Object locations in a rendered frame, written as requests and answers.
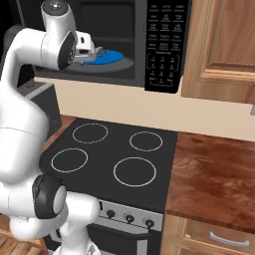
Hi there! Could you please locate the black and silver stove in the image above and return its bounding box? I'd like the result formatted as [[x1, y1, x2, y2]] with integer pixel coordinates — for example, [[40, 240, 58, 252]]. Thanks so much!
[[39, 117, 179, 255]]

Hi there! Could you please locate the black microwave oven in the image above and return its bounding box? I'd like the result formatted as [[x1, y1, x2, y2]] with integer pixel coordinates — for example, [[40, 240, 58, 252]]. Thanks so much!
[[9, 0, 193, 95]]

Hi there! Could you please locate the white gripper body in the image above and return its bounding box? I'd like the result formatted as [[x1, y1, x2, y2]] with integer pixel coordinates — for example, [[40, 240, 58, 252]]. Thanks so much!
[[74, 46, 105, 65]]

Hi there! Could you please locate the wooden drawer front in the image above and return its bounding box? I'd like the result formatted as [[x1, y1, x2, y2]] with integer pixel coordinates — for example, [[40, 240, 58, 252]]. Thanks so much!
[[184, 218, 255, 255]]

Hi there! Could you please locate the blue plate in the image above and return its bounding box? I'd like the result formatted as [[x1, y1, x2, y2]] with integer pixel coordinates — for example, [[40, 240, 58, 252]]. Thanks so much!
[[84, 49, 125, 66]]

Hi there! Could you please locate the black microwave door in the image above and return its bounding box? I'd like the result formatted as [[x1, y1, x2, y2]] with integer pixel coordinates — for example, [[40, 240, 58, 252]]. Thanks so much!
[[0, 0, 25, 88]]

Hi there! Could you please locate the black oven door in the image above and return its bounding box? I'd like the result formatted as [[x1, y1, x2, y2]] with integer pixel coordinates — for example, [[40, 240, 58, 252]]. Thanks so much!
[[87, 224, 147, 255]]

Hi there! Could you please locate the wooden base cabinet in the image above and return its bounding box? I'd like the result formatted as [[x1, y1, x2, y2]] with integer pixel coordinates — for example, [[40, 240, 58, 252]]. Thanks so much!
[[160, 213, 255, 255]]

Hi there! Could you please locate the silver drawer handle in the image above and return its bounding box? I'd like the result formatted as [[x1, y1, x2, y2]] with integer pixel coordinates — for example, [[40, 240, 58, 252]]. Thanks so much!
[[208, 231, 250, 249]]

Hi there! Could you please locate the wooden cupboard door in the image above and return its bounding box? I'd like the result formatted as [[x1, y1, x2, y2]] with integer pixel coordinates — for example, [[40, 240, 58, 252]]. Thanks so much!
[[180, 0, 255, 105]]

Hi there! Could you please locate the dark grey box appliance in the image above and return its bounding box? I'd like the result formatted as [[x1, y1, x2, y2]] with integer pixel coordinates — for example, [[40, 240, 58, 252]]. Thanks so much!
[[17, 81, 63, 141]]

